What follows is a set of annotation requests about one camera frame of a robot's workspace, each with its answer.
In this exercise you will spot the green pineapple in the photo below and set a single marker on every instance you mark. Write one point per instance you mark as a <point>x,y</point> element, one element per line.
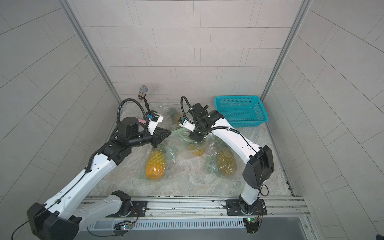
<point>174,115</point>
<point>225,160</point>

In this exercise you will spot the right aluminium corner post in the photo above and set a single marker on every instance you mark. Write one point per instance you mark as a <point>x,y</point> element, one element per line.
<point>287,44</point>

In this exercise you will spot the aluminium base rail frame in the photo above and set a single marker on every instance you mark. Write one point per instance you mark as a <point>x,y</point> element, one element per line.
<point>206,213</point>

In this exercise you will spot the orange pineapple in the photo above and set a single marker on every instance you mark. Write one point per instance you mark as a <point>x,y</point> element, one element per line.
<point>197,148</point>

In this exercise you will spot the back green pineapple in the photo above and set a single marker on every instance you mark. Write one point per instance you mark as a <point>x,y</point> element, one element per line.
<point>174,115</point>

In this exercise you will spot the left aluminium corner post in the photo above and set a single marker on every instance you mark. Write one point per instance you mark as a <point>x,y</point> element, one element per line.
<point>68,12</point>

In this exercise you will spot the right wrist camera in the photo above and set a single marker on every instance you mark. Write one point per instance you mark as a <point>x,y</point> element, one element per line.
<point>184,123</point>

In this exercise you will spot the black microphone stand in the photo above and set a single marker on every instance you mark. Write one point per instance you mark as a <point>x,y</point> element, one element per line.
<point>147,106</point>

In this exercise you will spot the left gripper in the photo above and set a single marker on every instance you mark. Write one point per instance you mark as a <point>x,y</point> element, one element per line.
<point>156,138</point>

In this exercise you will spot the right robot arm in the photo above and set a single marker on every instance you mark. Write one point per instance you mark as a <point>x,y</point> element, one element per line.
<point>259,163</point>

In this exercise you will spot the circuit board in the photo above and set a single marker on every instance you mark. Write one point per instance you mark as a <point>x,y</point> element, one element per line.
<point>252,225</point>
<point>124,226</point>

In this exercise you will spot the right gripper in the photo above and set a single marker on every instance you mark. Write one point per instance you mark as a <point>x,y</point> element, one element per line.
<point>198,137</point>

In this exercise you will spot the right circuit board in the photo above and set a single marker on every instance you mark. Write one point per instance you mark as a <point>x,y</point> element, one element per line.
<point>252,225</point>

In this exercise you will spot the left circuit board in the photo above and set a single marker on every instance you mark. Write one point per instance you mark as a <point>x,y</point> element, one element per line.
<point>124,226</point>

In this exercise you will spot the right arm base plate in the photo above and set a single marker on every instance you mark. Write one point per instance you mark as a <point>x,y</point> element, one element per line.
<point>241,208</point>

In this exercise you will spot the left yellow pineapple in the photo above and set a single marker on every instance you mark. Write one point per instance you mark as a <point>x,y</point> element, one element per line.
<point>156,165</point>

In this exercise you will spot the right green pineapple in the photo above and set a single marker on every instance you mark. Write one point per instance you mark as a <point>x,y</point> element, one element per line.
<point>225,160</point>

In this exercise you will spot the aluminium corner post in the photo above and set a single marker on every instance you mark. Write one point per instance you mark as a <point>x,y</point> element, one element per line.
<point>287,44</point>
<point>68,12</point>

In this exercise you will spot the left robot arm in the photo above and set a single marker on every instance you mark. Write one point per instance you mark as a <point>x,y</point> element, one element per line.
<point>61,217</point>

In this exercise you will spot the teal plastic basket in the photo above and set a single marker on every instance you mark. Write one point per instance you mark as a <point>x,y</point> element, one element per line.
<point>242,111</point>

